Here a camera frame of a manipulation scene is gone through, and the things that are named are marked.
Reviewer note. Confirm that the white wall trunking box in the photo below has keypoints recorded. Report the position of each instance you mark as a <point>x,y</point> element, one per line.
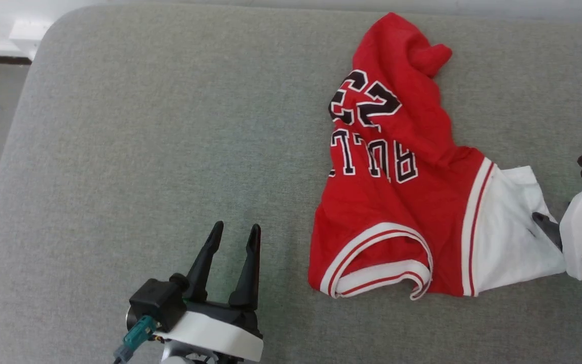
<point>28,35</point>

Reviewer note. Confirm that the red and white basketball jersey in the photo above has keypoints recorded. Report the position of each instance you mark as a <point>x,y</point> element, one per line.
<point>397,202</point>

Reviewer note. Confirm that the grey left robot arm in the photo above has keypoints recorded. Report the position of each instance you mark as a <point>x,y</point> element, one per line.
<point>185,355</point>

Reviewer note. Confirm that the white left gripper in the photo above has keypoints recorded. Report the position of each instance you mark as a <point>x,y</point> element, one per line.
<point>220,336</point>

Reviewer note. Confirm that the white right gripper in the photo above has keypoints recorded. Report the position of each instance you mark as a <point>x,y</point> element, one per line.
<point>581,232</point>

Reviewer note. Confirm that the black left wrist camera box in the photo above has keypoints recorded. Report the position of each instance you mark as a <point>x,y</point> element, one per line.
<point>157,303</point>

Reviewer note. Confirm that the grey fabric sofa cushion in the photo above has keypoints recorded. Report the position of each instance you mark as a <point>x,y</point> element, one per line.
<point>170,151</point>

